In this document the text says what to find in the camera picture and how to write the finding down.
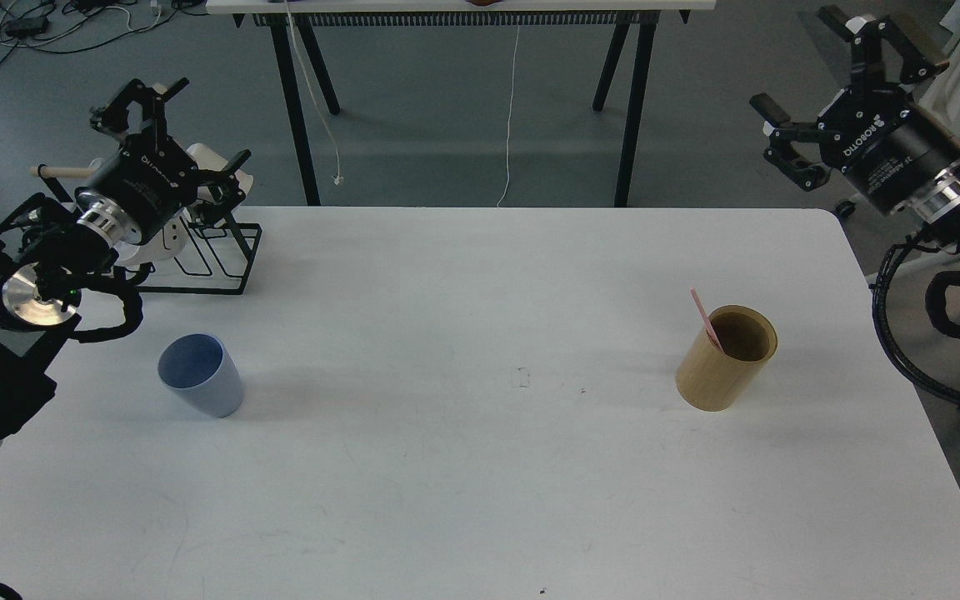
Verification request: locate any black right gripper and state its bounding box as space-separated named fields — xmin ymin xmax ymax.
xmin=749 ymin=5 xmax=960 ymax=215

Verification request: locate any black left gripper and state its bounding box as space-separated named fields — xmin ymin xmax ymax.
xmin=76 ymin=78 xmax=253 ymax=244

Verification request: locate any blue plastic cup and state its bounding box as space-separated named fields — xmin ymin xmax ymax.
xmin=157 ymin=333 xmax=245 ymax=418

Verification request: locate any pink chopstick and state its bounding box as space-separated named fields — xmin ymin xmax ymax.
xmin=689 ymin=287 xmax=725 ymax=354

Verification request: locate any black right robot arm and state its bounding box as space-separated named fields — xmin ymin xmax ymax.
xmin=750 ymin=1 xmax=960 ymax=410

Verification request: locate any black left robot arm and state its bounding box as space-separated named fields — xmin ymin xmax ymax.
xmin=0 ymin=79 xmax=257 ymax=441

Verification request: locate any wooden rod on rack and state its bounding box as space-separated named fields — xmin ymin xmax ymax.
xmin=29 ymin=164 xmax=97 ymax=179

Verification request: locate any white background table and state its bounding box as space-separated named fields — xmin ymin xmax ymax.
xmin=202 ymin=1 xmax=718 ymax=208

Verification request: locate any bamboo cylinder holder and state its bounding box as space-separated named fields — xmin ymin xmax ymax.
xmin=675 ymin=305 xmax=778 ymax=413

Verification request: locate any black wire cup rack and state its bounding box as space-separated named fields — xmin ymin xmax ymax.
xmin=39 ymin=175 xmax=263 ymax=296

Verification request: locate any floor cables and adapter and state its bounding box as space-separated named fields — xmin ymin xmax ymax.
xmin=0 ymin=0 xmax=208 ymax=113

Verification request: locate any white hanging cable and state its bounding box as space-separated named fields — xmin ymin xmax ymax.
xmin=497 ymin=25 xmax=521 ymax=208

